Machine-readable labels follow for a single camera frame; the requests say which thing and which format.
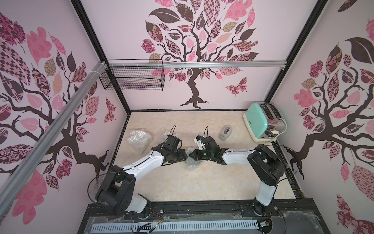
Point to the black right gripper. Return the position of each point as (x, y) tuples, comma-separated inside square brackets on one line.
[(200, 154)]

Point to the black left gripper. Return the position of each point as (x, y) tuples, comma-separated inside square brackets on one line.
[(183, 155)]

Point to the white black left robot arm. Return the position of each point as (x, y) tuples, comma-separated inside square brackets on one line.
[(116, 192)]

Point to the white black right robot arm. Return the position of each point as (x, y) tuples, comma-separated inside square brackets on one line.
[(268, 166)]

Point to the grey tape dispenser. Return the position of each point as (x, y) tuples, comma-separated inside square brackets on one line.
[(226, 132)]

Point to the mint green toaster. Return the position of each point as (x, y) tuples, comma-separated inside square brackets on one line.
[(264, 122)]

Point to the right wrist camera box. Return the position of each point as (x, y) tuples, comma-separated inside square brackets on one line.
[(199, 141)]

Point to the white slotted cable duct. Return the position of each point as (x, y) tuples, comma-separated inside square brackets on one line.
[(173, 226)]

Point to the black wire wall basket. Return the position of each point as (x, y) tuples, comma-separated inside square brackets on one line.
[(134, 74)]

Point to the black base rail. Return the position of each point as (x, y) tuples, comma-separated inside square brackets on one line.
[(283, 216)]

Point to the aluminium frame bar back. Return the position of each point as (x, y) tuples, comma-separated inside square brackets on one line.
[(226, 64)]

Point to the aluminium frame bar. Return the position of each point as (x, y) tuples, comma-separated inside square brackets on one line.
[(22, 173), (226, 64)]

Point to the aluminium frame bar left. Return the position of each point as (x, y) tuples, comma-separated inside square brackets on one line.
[(22, 173)]

